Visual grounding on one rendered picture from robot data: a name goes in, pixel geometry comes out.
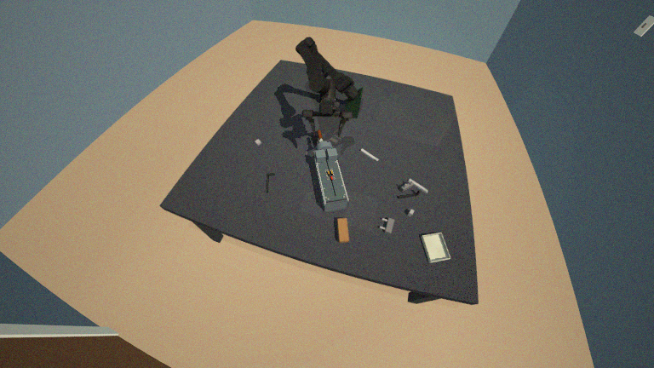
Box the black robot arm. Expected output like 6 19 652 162
295 37 360 115

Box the cream open tray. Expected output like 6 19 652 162
421 233 450 263

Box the tan rectangular block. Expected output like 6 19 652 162
337 218 349 243

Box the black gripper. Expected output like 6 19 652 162
301 95 353 137

